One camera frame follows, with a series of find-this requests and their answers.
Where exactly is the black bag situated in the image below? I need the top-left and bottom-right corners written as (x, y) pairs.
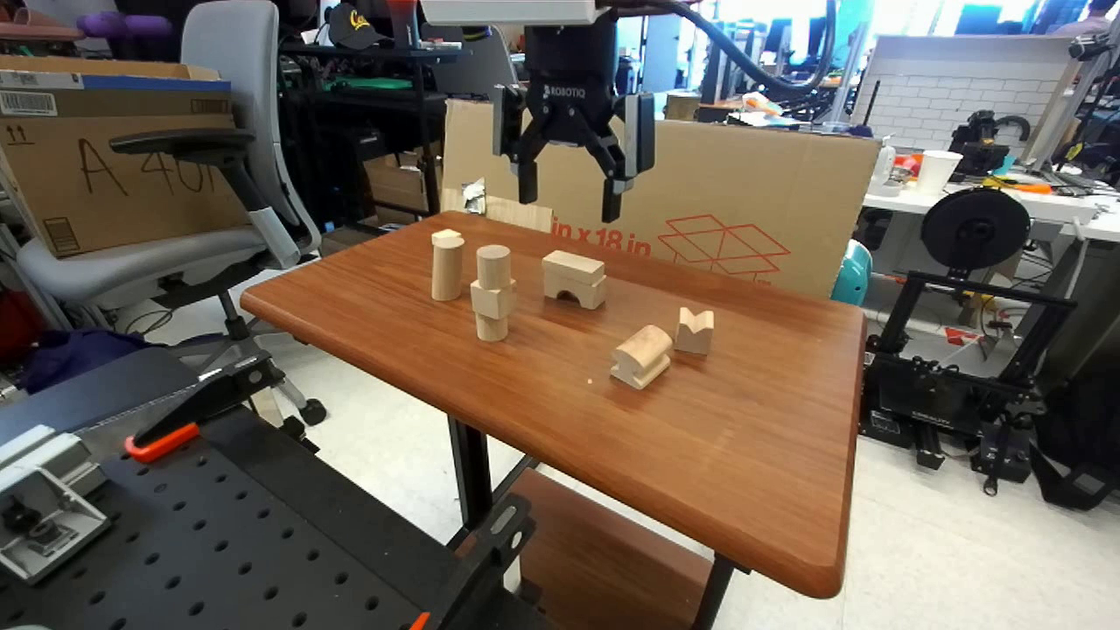
top-left (1031, 347), bottom-right (1120, 513)

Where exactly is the black device on desk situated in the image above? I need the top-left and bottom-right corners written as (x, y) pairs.
top-left (950, 110), bottom-right (1032, 180)

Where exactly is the small white object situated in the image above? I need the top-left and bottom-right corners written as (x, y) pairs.
top-left (454, 174), bottom-right (489, 221)

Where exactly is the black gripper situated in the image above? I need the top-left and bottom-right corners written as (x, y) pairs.
top-left (514, 26), bottom-right (639, 229)

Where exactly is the large cardboard box red print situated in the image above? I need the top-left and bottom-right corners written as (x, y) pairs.
top-left (439, 98), bottom-right (886, 303)

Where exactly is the notched wooden block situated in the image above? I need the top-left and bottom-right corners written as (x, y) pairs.
top-left (671, 303), bottom-right (717, 359)

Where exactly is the wooden block stack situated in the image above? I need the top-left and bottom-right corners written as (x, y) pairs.
top-left (466, 275), bottom-right (517, 347)

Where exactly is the teal chair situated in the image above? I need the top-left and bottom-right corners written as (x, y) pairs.
top-left (831, 237), bottom-right (874, 308)

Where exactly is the half-round wooden block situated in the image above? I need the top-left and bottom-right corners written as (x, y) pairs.
top-left (611, 322), bottom-right (676, 396)

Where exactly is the grey office chair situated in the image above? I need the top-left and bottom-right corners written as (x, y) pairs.
top-left (11, 0), bottom-right (331, 431)

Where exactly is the white board panel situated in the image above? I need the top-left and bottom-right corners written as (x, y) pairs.
top-left (868, 30), bottom-right (1081, 149)

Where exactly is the purple cloth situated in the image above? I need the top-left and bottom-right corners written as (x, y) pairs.
top-left (11, 324), bottom-right (151, 396)

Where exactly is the black perforated breadboard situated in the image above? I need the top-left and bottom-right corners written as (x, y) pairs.
top-left (0, 407), bottom-right (555, 630)

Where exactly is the black 3D printer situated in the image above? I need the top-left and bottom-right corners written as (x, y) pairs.
top-left (861, 184), bottom-right (1081, 473)

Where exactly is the black table leg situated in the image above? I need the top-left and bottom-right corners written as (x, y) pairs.
top-left (450, 415), bottom-right (497, 533)

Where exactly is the cardboard box with handwriting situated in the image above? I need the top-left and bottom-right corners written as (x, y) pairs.
top-left (0, 53), bottom-right (255, 260)

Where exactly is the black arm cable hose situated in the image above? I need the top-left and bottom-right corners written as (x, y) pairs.
top-left (627, 0), bottom-right (846, 102)

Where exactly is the tall round-topped wooden block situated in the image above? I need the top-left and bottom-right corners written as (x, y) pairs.
top-left (427, 229), bottom-right (471, 303)

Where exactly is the black clamp orange handle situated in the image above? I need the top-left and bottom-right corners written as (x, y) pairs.
top-left (118, 354), bottom-right (290, 466)
top-left (405, 495), bottom-right (541, 630)

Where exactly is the black filament spool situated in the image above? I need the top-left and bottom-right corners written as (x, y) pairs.
top-left (920, 184), bottom-right (1032, 272)

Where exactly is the silver angle bracket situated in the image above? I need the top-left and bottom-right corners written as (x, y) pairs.
top-left (0, 466), bottom-right (117, 587)

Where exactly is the rectangle wooden block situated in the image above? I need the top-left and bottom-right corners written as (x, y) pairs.
top-left (541, 249), bottom-right (611, 285)

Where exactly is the aluminium extrusion bar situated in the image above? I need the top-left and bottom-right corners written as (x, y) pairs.
top-left (0, 419), bottom-right (93, 496)

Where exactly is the wooden cylinder block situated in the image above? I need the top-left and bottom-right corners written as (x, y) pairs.
top-left (474, 240), bottom-right (514, 292)

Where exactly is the wooden table base board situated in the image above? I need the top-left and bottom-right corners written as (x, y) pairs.
top-left (513, 466), bottom-right (717, 630)

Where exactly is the white desk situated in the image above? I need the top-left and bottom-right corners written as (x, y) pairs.
top-left (861, 173), bottom-right (1120, 244)

